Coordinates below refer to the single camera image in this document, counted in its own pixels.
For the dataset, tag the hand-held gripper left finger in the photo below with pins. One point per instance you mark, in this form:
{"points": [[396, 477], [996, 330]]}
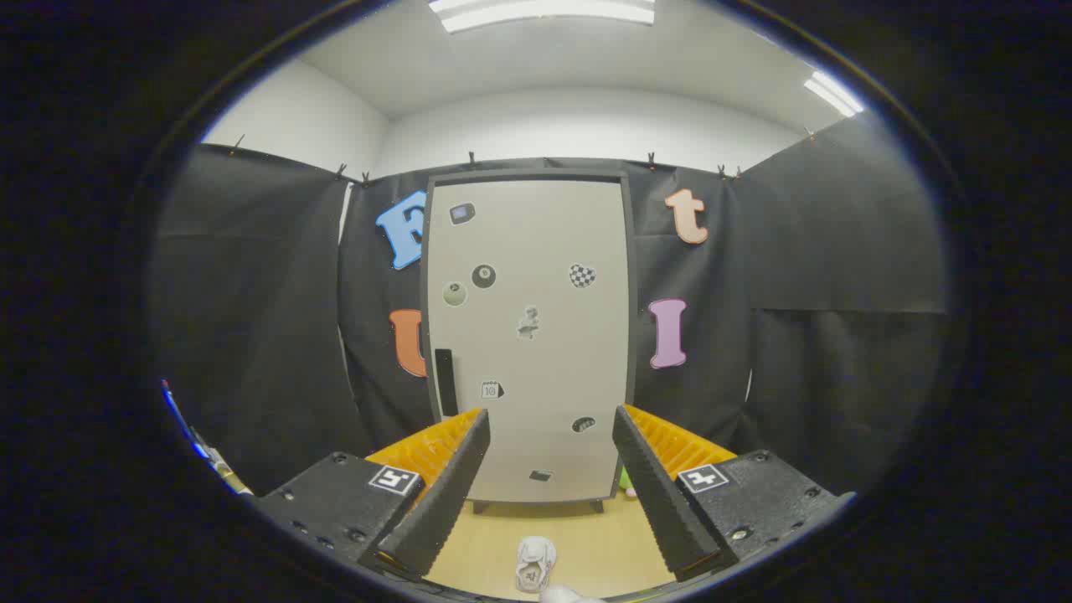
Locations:
{"points": [[444, 494]]}

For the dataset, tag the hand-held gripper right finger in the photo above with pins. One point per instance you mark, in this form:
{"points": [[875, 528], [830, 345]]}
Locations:
{"points": [[662, 502]]}

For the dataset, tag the white shoe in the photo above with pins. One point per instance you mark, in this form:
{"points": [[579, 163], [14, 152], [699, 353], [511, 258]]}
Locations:
{"points": [[536, 563]]}

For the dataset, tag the grey shoe cabinet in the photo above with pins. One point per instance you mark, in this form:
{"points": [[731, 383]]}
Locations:
{"points": [[528, 175]]}

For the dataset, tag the green and pink plush toy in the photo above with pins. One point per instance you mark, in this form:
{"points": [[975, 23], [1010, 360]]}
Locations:
{"points": [[626, 481]]}

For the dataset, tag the small coloured clutter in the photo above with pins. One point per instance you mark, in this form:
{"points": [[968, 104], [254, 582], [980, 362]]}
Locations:
{"points": [[213, 459]]}

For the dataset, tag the black backdrop cloth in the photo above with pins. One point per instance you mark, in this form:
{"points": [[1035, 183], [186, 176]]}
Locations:
{"points": [[251, 293]]}

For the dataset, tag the narrow ceiling light panel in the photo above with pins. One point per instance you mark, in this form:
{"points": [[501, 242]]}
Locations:
{"points": [[833, 94]]}

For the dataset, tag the long ceiling light panel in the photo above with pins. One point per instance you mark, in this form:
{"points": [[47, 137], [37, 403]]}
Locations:
{"points": [[544, 12]]}

